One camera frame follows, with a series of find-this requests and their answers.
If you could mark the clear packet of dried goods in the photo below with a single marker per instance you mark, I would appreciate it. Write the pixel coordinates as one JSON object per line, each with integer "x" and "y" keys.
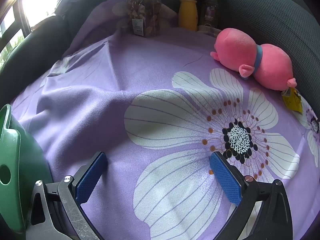
{"x": 143, "y": 17}

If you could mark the pink pig plush toy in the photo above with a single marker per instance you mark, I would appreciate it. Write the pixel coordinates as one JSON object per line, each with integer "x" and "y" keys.
{"x": 237, "y": 47}

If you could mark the dark jar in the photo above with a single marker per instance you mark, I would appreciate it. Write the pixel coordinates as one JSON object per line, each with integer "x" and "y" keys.
{"x": 209, "y": 12}

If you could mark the green plastic basin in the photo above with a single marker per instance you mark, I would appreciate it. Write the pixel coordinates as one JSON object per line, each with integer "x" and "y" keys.
{"x": 15, "y": 170}

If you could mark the grey-green sofa cushion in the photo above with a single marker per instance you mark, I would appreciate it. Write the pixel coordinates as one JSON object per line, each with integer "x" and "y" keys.
{"x": 270, "y": 12}

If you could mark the yellow vase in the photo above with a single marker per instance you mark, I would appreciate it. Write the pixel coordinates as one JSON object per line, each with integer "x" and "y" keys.
{"x": 188, "y": 15}

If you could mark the purple floral bedsheet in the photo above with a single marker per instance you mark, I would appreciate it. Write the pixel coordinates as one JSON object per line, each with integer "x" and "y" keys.
{"x": 150, "y": 80}

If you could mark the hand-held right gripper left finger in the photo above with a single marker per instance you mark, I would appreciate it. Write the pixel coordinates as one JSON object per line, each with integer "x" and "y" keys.
{"x": 90, "y": 177}

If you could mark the yellow hang tag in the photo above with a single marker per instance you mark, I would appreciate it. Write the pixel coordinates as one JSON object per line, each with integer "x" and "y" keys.
{"x": 292, "y": 100}

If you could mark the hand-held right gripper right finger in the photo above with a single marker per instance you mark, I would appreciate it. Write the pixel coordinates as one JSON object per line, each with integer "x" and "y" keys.
{"x": 226, "y": 180}

